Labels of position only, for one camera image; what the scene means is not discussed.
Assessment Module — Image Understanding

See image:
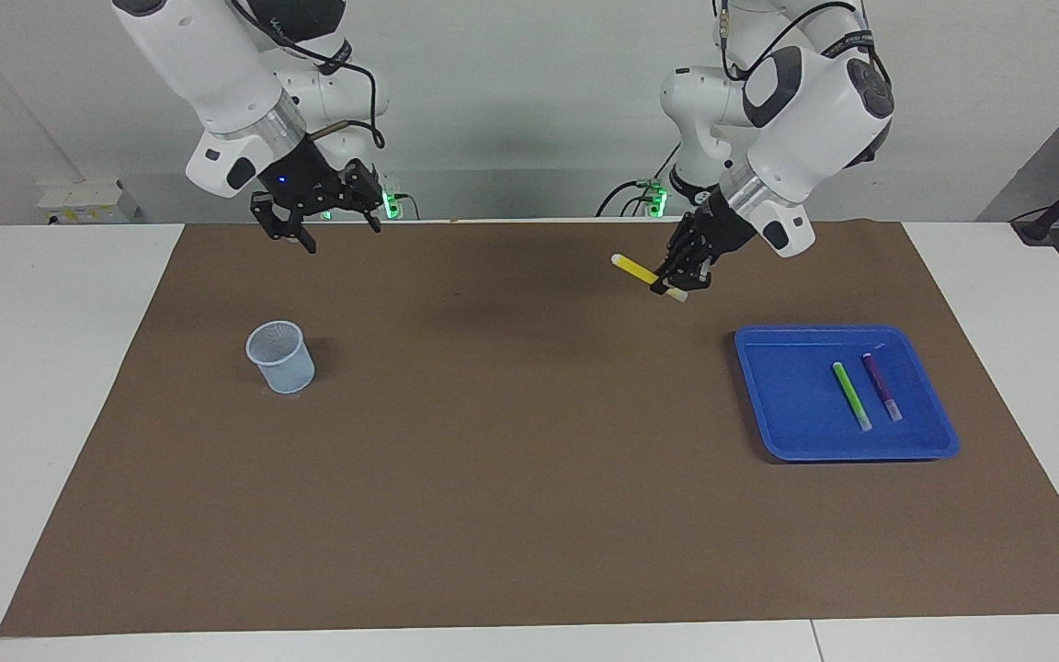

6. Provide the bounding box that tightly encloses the black base cable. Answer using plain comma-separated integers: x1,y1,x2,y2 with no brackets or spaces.
596,138,682,219

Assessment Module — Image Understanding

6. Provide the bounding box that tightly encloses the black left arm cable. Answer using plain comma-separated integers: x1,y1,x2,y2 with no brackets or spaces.
716,0,889,84

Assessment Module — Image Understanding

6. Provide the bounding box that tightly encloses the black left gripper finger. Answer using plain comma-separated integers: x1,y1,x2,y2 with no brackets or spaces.
647,241,689,297
677,250,716,291

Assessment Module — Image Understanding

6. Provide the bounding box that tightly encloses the light blue mesh cup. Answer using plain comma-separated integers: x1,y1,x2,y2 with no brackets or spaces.
245,320,316,395

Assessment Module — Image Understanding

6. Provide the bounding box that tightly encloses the blue plastic tray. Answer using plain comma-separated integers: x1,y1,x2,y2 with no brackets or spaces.
734,324,961,462

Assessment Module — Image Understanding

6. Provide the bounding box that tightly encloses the white socket box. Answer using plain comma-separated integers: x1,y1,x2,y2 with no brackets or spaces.
38,177,140,224

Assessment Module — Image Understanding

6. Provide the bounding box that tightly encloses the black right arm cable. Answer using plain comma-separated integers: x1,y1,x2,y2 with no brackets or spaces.
231,0,388,153

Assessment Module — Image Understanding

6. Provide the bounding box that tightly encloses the yellow pen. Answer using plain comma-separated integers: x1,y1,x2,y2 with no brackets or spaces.
610,253,689,303

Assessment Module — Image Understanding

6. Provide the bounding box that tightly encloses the purple pen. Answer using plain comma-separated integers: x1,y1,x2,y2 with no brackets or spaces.
861,352,904,423

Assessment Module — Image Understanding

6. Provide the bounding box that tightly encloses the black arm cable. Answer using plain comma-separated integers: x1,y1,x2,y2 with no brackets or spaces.
231,0,388,153
716,0,889,84

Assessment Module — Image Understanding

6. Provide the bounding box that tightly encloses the brown table mat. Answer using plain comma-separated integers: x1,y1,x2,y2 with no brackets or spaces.
0,221,1059,638

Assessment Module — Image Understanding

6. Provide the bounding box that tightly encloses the green pen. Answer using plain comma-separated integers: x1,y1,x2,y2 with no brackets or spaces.
831,361,873,433

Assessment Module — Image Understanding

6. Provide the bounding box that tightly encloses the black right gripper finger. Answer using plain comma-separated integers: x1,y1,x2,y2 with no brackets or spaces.
341,158,384,233
249,189,317,255

